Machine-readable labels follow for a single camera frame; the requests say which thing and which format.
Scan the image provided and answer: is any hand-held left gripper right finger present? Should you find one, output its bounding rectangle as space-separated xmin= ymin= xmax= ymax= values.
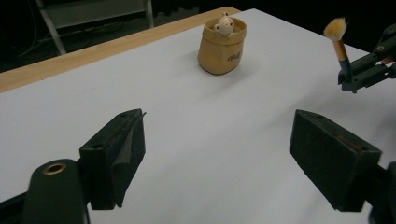
xmin=289 ymin=108 xmax=383 ymax=213

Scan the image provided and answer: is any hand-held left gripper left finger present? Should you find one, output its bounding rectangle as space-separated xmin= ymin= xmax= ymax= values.
xmin=78 ymin=107 xmax=147 ymax=211

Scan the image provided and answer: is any dark-handled makeup brush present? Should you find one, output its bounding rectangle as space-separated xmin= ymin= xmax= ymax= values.
xmin=323 ymin=17 xmax=355 ymax=83

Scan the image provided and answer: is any tan fabric holder cup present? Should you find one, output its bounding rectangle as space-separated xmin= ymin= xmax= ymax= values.
xmin=197 ymin=17 xmax=248 ymax=76

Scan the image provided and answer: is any white table mat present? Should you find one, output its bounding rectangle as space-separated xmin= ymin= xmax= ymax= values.
xmin=0 ymin=7 xmax=396 ymax=224

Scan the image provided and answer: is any small cream animal figure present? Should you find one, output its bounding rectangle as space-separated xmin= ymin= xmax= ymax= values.
xmin=213 ymin=12 xmax=235 ymax=38

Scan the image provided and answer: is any white metal desk frame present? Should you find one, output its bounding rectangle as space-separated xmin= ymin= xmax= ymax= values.
xmin=35 ymin=0 xmax=155 ymax=56

